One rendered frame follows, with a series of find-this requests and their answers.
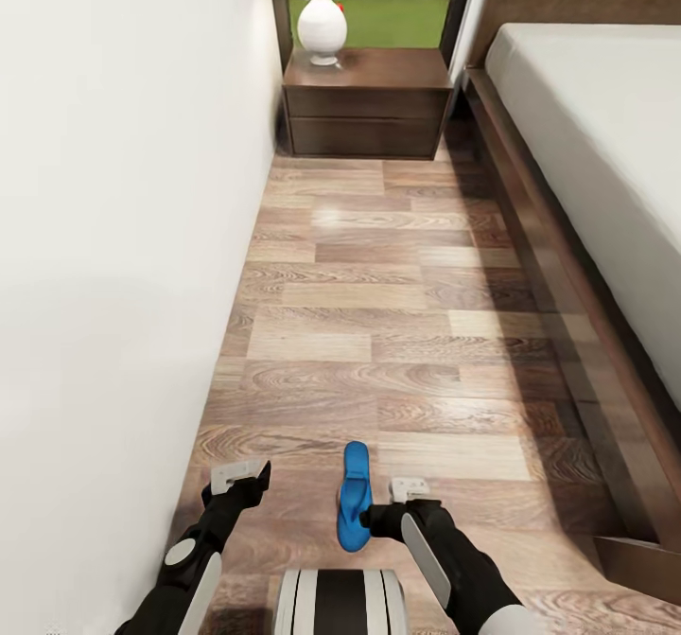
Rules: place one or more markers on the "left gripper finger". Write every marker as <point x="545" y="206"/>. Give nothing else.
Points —
<point x="264" y="478"/>

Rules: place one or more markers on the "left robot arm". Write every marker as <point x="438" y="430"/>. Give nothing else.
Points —
<point x="190" y="572"/>

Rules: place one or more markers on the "sandal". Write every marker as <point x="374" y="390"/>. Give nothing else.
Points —
<point x="355" y="496"/>

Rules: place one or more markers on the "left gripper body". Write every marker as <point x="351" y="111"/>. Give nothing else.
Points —
<point x="243" y="494"/>

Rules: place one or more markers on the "nightstand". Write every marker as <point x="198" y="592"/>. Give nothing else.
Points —
<point x="373" y="103"/>

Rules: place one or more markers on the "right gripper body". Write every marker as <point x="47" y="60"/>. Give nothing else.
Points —
<point x="381" y="518"/>

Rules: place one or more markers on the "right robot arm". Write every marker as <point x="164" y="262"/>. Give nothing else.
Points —
<point x="466" y="581"/>

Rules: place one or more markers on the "bed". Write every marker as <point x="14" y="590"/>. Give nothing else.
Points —
<point x="574" y="107"/>

